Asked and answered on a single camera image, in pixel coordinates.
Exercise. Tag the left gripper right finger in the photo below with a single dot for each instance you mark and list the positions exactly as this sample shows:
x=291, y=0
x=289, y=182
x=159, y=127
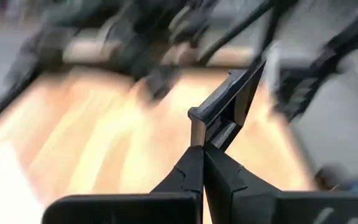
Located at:
x=259, y=205

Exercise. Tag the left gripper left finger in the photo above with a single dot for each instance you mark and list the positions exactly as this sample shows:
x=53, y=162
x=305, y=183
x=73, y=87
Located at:
x=135, y=208

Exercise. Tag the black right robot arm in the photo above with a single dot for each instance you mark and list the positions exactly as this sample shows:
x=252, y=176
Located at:
x=132, y=49

